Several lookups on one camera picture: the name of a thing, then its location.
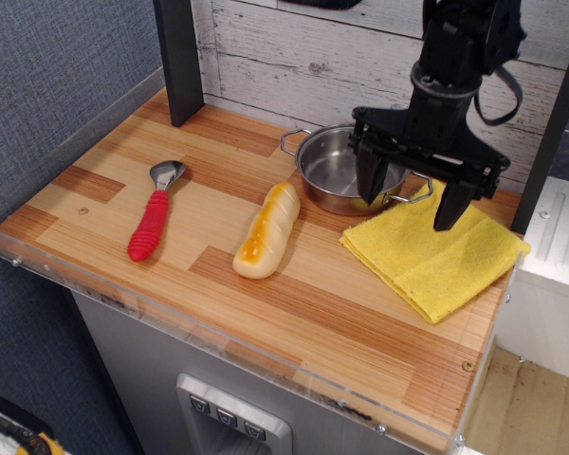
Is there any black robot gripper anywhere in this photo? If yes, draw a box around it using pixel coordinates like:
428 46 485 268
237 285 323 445
349 62 510 231

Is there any cream bread bun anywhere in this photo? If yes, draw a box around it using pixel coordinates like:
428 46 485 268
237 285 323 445
232 182 301 280

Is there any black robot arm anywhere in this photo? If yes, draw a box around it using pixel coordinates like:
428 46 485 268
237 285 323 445
350 1 526 231

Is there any small steel pot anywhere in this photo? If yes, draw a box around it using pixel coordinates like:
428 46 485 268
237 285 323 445
280 124 433 216

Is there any yellow folded cloth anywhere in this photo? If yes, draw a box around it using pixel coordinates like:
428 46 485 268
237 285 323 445
340 181 531 324

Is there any white side unit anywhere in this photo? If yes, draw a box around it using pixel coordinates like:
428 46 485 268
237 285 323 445
495 177 569 377

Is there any silver dispenser panel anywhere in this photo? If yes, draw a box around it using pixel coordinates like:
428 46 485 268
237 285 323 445
176 373 293 454

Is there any grey toy fridge cabinet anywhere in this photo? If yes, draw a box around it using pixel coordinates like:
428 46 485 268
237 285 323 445
74 294 414 454

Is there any black and orange object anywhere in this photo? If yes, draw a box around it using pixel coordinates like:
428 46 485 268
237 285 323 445
0 396 67 454

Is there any dark right post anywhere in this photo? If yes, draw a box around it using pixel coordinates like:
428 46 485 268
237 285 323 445
511 64 569 234

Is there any dark post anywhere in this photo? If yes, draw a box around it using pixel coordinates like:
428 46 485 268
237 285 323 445
153 0 205 127
511 64 569 234

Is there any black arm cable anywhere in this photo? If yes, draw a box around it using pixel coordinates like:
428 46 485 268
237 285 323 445
472 64 523 127

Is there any clear acrylic guard rail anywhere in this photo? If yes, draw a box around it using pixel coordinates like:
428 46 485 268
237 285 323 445
0 65 508 453

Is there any red handled metal spoon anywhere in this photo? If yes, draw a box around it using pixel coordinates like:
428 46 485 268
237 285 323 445
127 160 187 262

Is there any dark left post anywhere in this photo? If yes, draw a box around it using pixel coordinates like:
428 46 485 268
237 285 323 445
153 0 205 127

